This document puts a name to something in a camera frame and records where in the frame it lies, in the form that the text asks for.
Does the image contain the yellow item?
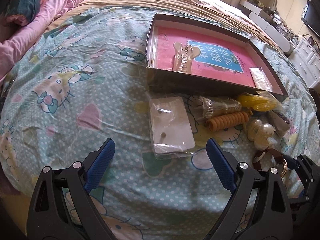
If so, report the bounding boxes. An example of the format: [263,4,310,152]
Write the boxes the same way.
[236,90,283,112]

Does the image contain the tan bedspread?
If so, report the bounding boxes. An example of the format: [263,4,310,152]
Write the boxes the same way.
[47,0,281,51]

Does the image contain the earring card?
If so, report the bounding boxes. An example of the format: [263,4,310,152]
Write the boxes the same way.
[149,96,195,159]

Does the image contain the pink quilt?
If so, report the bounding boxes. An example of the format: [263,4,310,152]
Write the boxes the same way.
[1,0,84,81]

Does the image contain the pink book with blue label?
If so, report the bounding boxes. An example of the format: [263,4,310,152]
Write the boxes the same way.
[154,26,258,88]

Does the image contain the black flat television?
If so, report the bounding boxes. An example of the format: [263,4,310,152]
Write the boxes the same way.
[301,0,320,38]

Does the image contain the pearl hair clip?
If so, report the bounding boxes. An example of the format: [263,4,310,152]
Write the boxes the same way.
[247,119,276,151]

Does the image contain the grey white dresser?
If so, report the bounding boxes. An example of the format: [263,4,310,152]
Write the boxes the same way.
[238,0,293,56]

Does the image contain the hello kitty teal bedsheet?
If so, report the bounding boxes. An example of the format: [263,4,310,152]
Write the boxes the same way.
[0,6,320,240]

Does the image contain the vanity mirror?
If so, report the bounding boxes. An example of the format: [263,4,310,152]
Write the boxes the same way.
[257,0,277,11]

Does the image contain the white narrow plastic packet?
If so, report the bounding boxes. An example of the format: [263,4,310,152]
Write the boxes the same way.
[249,67,272,92]

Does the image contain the white drawer cabinet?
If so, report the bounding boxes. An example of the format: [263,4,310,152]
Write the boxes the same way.
[289,38,320,93]

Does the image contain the dark beads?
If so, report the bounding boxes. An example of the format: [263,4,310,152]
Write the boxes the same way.
[267,111,290,137]

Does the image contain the orange spiral hair tie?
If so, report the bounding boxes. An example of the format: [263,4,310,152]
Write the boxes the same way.
[204,110,251,132]

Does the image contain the dark shallow cardboard box tray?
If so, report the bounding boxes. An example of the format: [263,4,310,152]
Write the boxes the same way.
[145,14,288,101]

